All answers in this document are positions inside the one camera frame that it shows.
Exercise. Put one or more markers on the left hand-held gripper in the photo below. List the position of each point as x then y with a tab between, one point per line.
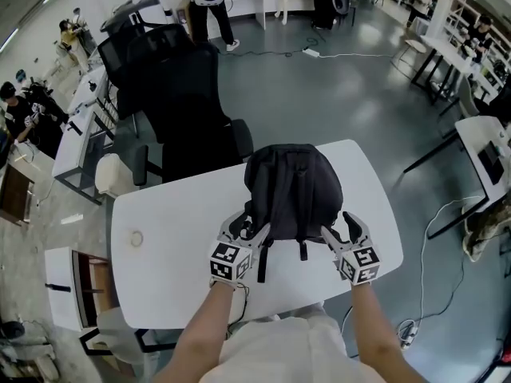
227	259

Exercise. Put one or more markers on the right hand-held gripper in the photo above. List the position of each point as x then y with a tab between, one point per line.
359	263

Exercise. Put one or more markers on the black backpack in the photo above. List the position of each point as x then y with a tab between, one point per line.
295	190

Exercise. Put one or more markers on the person's left forearm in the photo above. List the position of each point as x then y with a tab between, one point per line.
199	333

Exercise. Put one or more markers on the person's right forearm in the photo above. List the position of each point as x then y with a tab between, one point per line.
371	325

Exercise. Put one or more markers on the white floor power strip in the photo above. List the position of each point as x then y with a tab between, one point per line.
408	333

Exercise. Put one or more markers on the person's white shirt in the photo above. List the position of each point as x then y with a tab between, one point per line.
287	349

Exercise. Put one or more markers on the cream round stool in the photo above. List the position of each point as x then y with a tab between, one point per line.
116	174

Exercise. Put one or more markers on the large black office chair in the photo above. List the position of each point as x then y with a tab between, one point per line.
179	102

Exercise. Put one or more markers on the black box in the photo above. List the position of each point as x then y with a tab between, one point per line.
491	164

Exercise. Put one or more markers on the white table with black legs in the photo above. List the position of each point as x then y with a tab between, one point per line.
475	134
443	48

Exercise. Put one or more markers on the flat white power strip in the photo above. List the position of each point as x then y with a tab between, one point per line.
310	52

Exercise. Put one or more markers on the white cabinet with wooden drawer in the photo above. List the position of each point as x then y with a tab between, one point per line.
60	269

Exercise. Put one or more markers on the black mesh office chair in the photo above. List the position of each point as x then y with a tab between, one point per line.
113	66

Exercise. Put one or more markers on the brown wooden cabinet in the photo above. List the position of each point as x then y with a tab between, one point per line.
14	194

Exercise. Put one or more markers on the grey chair with black frame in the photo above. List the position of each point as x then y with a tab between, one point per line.
116	333

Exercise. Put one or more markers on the white desk with black frame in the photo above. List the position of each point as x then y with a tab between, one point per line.
76	134

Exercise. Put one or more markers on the grey folded frame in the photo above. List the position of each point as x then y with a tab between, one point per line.
135	4

